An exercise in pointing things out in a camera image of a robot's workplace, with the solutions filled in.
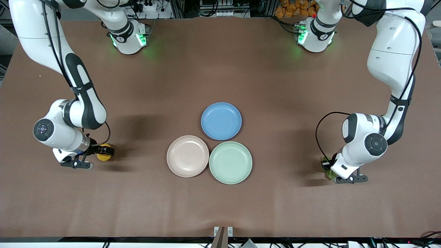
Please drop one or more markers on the white power strip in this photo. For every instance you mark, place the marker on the white power strip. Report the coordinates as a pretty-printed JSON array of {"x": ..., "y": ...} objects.
[{"x": 149, "y": 6}]

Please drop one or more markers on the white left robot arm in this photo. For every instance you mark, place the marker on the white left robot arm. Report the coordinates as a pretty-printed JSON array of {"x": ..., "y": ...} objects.
[{"x": 389, "y": 51}]

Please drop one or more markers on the beige pink plate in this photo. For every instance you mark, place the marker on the beige pink plate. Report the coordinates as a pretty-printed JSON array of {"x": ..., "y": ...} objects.
[{"x": 187, "y": 156}]

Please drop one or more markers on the white background device box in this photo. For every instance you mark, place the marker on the white background device box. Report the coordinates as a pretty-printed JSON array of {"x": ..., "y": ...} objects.
[{"x": 225, "y": 13}]

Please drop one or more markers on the yellow lemon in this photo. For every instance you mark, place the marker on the yellow lemon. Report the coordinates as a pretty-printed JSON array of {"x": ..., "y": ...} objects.
[{"x": 103, "y": 157}]

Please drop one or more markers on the pile of orange items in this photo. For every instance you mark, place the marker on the pile of orange items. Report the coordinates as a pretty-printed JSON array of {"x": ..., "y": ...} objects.
[{"x": 296, "y": 8}]

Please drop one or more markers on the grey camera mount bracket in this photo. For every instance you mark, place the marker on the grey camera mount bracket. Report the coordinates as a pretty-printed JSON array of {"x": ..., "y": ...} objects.
[{"x": 220, "y": 237}]

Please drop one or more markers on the blue plate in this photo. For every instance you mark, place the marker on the blue plate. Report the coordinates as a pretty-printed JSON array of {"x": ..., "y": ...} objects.
[{"x": 221, "y": 121}]

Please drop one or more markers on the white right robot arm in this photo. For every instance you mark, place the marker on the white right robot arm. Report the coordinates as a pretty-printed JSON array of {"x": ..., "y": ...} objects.
[{"x": 86, "y": 103}]

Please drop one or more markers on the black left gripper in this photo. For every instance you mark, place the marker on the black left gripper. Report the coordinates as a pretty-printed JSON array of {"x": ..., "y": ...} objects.
[{"x": 326, "y": 164}]

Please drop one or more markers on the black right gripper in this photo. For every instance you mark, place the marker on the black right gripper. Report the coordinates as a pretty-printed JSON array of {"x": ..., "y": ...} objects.
[{"x": 94, "y": 148}]

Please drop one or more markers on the mint green plate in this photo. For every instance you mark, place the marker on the mint green plate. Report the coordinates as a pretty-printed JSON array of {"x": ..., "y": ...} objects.
[{"x": 230, "y": 162}]

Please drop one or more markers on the green lettuce leaf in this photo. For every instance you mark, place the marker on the green lettuce leaf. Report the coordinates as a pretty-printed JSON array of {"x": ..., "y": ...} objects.
[{"x": 330, "y": 174}]

